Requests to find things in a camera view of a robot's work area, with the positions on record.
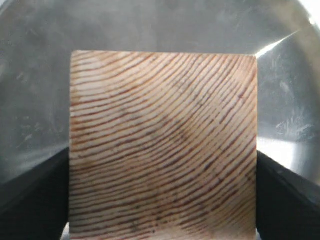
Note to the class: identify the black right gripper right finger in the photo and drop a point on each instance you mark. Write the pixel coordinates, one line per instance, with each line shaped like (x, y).
(287, 205)

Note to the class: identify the round stainless steel plate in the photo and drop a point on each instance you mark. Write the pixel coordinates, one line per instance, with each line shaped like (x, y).
(38, 36)

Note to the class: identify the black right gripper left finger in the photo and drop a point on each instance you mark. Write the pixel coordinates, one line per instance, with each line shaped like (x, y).
(35, 205)

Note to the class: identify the light wooden cube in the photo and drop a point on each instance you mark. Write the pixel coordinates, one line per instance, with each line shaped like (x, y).
(162, 146)

